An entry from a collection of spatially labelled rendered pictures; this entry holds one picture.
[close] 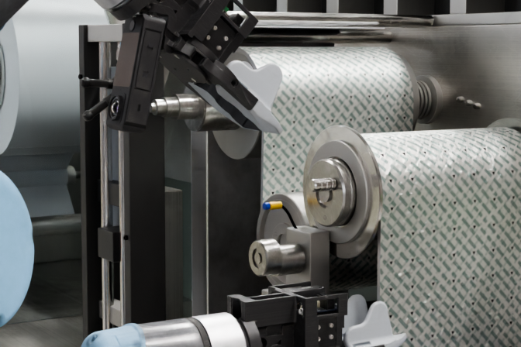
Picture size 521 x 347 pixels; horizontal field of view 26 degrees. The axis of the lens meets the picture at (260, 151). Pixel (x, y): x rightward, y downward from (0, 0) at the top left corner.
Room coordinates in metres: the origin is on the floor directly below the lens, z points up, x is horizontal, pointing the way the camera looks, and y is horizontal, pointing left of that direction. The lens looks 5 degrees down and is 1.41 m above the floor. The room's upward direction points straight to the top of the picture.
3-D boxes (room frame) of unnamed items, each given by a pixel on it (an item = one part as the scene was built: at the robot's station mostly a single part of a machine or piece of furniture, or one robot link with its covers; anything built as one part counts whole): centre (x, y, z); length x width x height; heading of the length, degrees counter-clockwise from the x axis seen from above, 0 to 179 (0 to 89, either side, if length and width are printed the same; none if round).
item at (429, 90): (1.61, -0.21, 1.34); 0.07 x 0.07 x 0.07; 31
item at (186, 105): (1.41, 0.11, 1.34); 0.06 x 0.03 x 0.03; 121
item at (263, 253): (1.23, -0.01, 1.18); 0.04 x 0.02 x 0.04; 31
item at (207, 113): (1.44, 0.06, 1.34); 0.06 x 0.06 x 0.06; 31
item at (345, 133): (1.24, -0.09, 1.25); 0.15 x 0.01 x 0.15; 31
